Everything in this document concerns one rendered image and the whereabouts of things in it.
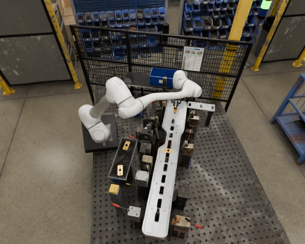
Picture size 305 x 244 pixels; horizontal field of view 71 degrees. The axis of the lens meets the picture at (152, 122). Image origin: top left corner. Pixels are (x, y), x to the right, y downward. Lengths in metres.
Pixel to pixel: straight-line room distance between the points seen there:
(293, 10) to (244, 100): 1.61
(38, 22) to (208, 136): 2.82
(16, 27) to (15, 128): 1.49
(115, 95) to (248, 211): 1.52
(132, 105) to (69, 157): 1.90
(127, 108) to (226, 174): 1.24
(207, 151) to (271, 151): 1.40
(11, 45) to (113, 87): 2.67
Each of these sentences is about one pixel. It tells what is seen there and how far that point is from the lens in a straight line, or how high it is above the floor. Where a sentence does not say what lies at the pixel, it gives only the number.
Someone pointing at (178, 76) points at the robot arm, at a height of 1.50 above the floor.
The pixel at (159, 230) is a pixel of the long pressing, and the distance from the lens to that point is 1.71.
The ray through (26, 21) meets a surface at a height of 1.24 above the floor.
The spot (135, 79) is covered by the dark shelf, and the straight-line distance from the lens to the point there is 2.59.
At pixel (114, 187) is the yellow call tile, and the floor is 1.16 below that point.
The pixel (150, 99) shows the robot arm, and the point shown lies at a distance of 1.70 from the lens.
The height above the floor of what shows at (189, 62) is 1.25.
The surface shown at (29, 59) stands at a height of 0.64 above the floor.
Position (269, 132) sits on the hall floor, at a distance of 3.79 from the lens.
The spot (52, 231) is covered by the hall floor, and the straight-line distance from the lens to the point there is 2.95.
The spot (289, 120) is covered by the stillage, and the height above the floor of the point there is 0.16.
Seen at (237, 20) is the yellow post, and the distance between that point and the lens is 2.33.
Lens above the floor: 2.66
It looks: 50 degrees down
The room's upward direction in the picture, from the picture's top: straight up
